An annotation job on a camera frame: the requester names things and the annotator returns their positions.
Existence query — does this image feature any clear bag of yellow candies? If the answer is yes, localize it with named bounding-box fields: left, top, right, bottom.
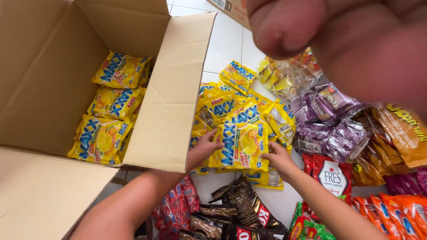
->
left=256, top=47, right=323, bottom=100

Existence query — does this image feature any stack of yellow candy packets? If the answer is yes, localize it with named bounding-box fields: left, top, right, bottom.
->
left=67, top=51, right=153, bottom=165

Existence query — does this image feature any small printed cardboard carton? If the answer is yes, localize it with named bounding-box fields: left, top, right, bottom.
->
left=206, top=0, right=251, bottom=31

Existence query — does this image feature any heap of purple candy packets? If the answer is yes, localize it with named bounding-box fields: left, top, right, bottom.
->
left=290, top=83, right=371, bottom=164

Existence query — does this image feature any heap of dark coffee candy packets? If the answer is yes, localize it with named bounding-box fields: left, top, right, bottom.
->
left=176, top=176, right=289, bottom=240

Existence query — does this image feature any red mint candy packet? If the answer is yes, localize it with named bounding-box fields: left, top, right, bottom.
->
left=301, top=153, right=353, bottom=221

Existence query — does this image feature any person's left hand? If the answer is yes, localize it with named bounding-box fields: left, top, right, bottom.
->
left=186, top=129, right=225, bottom=171

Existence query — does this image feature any heap of green candy packets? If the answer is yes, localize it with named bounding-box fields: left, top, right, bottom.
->
left=288, top=201, right=338, bottom=240

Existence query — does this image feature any large open cardboard box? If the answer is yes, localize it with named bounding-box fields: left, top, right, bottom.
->
left=0, top=0, right=218, bottom=240

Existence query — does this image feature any person's right hand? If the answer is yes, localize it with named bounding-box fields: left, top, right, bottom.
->
left=260, top=143, right=300, bottom=183

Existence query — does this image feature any pile of yellow candy packets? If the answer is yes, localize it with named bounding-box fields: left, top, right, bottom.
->
left=188, top=60, right=297, bottom=190

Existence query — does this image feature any heap of brown toffee packets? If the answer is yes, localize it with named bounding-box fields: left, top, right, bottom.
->
left=351, top=103, right=427, bottom=187

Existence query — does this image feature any yellow lemon candy bag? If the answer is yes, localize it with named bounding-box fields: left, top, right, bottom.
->
left=209, top=122, right=270, bottom=172

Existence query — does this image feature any heap of magenta candy packets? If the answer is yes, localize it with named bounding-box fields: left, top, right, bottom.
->
left=383, top=168, right=427, bottom=197

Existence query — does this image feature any row of orange candy packets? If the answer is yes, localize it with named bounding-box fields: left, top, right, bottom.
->
left=351, top=193, right=427, bottom=240

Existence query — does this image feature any heap of red candy packets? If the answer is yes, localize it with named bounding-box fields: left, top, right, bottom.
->
left=151, top=175, right=201, bottom=240

